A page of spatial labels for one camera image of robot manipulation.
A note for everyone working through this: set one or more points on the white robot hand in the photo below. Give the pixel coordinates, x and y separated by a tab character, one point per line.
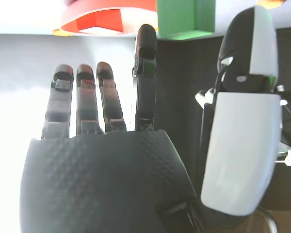
99	182

